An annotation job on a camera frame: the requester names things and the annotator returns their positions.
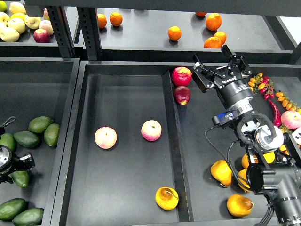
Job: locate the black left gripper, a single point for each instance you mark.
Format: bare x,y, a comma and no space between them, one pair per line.
10,163

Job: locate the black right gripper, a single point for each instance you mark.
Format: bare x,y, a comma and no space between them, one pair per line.
232,90

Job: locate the dark green avocado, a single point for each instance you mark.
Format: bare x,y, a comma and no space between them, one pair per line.
21,178

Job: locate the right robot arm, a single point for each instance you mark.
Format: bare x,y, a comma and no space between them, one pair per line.
274,168

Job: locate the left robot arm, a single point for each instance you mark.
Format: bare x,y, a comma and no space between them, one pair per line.
4,149

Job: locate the dark avocado middle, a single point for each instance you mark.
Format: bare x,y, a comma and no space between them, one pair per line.
26,139

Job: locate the green avocado far left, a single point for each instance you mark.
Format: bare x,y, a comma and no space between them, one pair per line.
8,140

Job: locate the green avocado right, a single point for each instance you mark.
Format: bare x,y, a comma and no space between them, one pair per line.
51,134

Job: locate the green avocado top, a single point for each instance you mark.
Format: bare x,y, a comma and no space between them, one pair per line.
39,124

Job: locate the green avocado bottom left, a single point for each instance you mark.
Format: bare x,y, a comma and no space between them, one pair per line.
11,208

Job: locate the yellow pear with stem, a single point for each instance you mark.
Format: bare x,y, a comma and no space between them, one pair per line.
245,161

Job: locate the yellow pear bottom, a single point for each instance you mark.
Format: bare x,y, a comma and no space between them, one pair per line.
239,206

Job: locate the orange front right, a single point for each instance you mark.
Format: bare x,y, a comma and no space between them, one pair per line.
213,42

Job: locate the orange behind front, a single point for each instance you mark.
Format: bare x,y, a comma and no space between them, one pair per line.
222,36

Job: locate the cherry tomato bunch top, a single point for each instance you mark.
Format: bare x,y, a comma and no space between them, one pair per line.
263,85

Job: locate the dark red apple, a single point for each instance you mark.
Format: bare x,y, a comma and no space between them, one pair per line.
182,95

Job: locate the large orange right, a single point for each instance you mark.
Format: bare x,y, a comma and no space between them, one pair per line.
213,21

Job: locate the orange under shelf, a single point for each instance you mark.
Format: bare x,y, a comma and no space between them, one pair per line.
201,14

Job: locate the orange centre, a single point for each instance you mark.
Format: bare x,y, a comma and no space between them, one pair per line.
174,33

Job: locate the red chili pepper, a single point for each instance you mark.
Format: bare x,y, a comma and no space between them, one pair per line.
276,114

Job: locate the orange cherry tomato bunch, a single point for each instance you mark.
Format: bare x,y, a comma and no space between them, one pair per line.
287,103

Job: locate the black left tray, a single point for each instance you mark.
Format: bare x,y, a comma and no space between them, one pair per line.
32,87

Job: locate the black tray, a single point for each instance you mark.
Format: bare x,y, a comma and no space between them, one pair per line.
117,186
32,87

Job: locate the pink apple left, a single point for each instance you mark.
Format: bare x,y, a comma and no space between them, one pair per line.
105,137

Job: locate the pink apple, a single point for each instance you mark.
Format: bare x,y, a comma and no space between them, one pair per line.
105,137
151,130

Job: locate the pink apple right edge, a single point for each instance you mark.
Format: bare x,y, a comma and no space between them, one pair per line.
291,119

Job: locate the pink apple centre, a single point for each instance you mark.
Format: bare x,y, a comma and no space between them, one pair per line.
151,130

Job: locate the black upper right shelf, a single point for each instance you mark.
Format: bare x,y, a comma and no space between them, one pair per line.
143,36

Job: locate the cherry tomato bunch lower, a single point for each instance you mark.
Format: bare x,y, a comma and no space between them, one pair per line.
285,128

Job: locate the white label card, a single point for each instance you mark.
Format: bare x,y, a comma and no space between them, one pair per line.
297,135

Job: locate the black centre tray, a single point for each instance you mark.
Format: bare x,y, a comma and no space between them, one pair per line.
117,186

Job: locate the yellow apple front left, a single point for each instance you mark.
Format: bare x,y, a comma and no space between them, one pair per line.
8,34

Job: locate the orange far left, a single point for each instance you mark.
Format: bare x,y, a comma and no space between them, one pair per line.
102,21

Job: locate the black perforated post right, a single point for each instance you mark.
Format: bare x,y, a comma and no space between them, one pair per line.
88,21

